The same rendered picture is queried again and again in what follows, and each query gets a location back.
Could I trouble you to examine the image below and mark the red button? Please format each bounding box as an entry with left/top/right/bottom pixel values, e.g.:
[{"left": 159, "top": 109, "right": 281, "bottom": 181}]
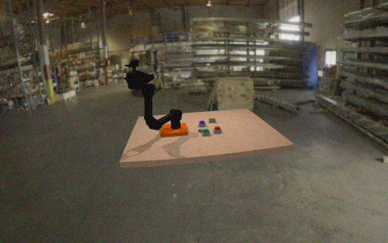
[{"left": 213, "top": 127, "right": 222, "bottom": 133}]

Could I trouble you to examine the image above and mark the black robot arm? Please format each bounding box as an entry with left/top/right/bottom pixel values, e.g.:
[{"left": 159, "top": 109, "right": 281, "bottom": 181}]
[{"left": 125, "top": 71, "right": 182, "bottom": 130}]

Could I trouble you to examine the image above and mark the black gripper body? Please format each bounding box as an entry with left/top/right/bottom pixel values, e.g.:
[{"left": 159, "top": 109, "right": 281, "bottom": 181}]
[{"left": 128, "top": 59, "right": 142, "bottom": 89}]

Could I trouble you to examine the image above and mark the purple button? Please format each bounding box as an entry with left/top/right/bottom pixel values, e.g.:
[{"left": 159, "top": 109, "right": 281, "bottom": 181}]
[{"left": 198, "top": 121, "right": 206, "bottom": 127}]

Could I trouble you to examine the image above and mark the green button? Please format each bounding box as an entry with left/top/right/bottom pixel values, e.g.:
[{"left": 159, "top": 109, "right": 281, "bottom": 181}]
[{"left": 202, "top": 128, "right": 210, "bottom": 136}]

